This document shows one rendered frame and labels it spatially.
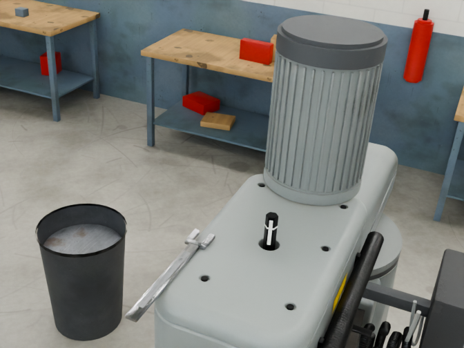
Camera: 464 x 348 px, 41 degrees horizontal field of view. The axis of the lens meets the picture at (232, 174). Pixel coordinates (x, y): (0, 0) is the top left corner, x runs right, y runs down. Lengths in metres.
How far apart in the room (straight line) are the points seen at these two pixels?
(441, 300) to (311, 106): 0.48
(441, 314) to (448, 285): 0.07
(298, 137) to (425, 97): 4.26
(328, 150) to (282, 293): 0.30
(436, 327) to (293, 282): 0.43
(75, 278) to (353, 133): 2.34
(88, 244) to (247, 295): 2.52
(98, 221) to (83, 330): 0.60
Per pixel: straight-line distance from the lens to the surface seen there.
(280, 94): 1.14
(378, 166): 1.68
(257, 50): 4.98
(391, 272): 1.70
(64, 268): 3.26
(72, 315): 3.48
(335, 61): 1.07
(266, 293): 0.98
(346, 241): 1.12
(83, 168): 5.20
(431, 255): 4.54
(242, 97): 5.83
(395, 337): 1.48
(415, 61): 5.14
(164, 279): 0.98
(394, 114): 5.46
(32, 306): 3.87
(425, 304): 1.44
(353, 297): 1.13
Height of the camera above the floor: 2.52
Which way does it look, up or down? 29 degrees down
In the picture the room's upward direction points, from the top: 4 degrees clockwise
